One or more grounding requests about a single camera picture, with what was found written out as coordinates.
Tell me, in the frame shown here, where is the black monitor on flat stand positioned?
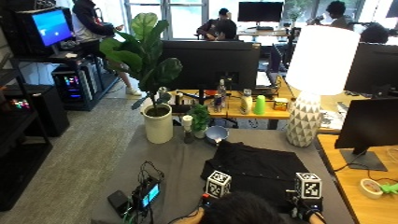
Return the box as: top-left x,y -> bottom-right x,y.
332,97 -> 398,173

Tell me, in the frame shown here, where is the black shelf unit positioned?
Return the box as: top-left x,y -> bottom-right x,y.
0,67 -> 54,213

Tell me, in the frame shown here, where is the black device with lit screen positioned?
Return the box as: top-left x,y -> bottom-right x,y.
130,176 -> 162,210

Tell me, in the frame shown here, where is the green plastic toy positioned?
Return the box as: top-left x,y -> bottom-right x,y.
379,182 -> 398,196

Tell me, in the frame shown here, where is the black cable bundle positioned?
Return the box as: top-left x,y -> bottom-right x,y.
137,160 -> 165,185

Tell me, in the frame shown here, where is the white marker cube on glove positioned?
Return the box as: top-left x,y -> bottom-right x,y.
294,172 -> 323,201
204,170 -> 232,200

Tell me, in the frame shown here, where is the white marker cube on left glove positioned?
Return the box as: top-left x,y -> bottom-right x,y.
204,170 -> 232,200

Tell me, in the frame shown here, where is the small green plant in white pot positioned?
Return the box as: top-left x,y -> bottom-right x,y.
186,104 -> 212,140

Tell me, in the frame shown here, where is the clear water bottle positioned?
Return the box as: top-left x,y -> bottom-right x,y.
215,78 -> 228,106

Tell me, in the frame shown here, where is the white and black grinder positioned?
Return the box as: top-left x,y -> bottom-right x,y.
180,114 -> 195,145

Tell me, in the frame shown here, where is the small black box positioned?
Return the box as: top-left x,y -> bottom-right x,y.
106,189 -> 130,217

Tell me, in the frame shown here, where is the glass jar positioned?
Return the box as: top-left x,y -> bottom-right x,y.
211,92 -> 223,114

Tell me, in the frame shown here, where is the white tape roll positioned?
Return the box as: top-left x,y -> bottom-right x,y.
358,177 -> 385,201

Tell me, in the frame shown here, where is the pale bottle with grey cap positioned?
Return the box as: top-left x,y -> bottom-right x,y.
238,88 -> 255,116

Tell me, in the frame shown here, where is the blue bowl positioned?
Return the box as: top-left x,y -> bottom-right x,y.
203,125 -> 230,146

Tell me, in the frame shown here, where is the wooden desk with monitor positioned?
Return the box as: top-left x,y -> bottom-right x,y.
315,133 -> 398,224

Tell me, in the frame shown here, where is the white marker cube on right glove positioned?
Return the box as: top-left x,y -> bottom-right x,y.
294,172 -> 323,201

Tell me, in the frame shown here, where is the computer tower with coloured lights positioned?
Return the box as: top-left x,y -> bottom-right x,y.
50,64 -> 91,107

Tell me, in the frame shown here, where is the large leafy plant in white pot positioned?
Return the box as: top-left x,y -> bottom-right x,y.
98,12 -> 183,145

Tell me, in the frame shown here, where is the wide black monitor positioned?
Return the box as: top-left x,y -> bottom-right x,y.
343,41 -> 398,98

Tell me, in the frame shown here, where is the black monitor with cross stand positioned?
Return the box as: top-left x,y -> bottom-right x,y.
161,39 -> 262,105

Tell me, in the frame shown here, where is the monitor with blue screen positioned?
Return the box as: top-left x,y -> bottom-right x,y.
29,7 -> 74,55

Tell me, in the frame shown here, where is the black cabinet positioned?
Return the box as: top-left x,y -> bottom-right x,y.
27,85 -> 70,138

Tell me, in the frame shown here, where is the white lamp with geometric base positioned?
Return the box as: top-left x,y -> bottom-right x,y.
284,24 -> 362,148

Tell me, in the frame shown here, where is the yellow box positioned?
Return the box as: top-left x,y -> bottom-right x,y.
272,97 -> 290,112

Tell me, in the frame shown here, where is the wooden desk with bottles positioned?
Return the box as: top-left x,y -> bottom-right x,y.
173,76 -> 295,130

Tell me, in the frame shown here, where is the green plastic cup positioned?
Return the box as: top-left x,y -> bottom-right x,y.
252,94 -> 267,116

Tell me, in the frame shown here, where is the person's left hand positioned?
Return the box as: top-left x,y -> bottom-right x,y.
198,192 -> 218,209

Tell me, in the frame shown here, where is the small distant black monitor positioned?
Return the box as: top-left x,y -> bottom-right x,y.
236,1 -> 284,27

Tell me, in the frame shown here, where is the black garment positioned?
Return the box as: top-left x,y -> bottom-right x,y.
199,140 -> 311,213

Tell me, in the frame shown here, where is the person's right hand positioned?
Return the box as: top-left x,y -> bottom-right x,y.
286,189 -> 326,222

